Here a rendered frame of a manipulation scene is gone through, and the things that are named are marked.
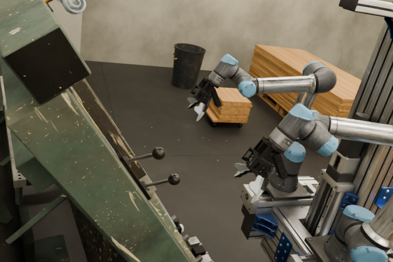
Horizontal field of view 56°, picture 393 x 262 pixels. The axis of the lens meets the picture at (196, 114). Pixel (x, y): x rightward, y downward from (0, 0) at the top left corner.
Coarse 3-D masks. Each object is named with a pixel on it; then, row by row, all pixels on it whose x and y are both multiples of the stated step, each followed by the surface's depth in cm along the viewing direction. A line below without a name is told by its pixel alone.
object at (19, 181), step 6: (0, 78) 259; (6, 126) 201; (12, 150) 182; (12, 156) 177; (12, 162) 173; (12, 168) 169; (12, 174) 168; (18, 174) 165; (18, 180) 162; (24, 180) 163; (18, 186) 163; (24, 186) 164
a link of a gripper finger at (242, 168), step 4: (236, 164) 129; (240, 164) 128; (244, 164) 128; (240, 168) 130; (244, 168) 130; (248, 168) 129; (240, 172) 131; (244, 172) 130; (248, 172) 130; (236, 176) 132; (240, 176) 132
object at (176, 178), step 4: (168, 176) 112; (172, 176) 111; (176, 176) 111; (164, 180) 112; (168, 180) 111; (172, 180) 110; (176, 180) 110; (144, 184) 113; (148, 184) 113; (152, 184) 113; (156, 184) 113; (172, 184) 111; (176, 184) 111; (144, 188) 114
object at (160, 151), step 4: (156, 148) 104; (160, 148) 104; (152, 152) 104; (156, 152) 103; (160, 152) 103; (164, 152) 104; (124, 156) 107; (140, 156) 106; (144, 156) 105; (148, 156) 105; (152, 156) 105; (156, 156) 103; (160, 156) 103; (128, 160) 106; (132, 160) 106; (136, 160) 106; (128, 164) 107
